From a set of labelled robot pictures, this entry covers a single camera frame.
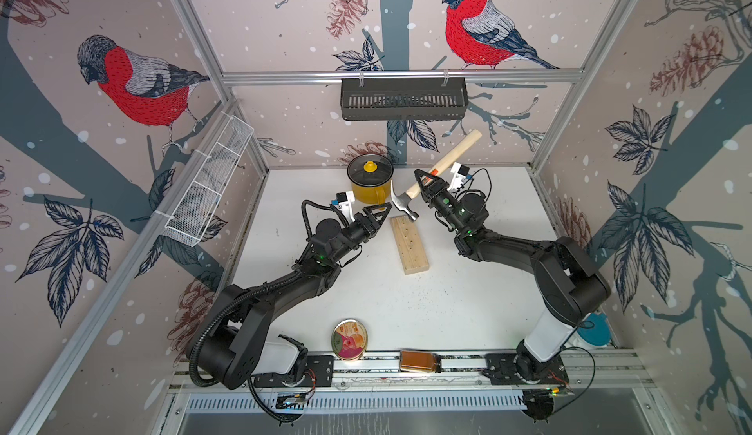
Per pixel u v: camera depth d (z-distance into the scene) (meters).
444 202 0.74
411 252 0.92
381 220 0.71
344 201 0.74
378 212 0.79
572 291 0.47
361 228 0.71
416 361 0.72
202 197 0.88
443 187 0.73
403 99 1.03
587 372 0.70
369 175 1.07
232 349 0.42
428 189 0.75
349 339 0.76
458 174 0.77
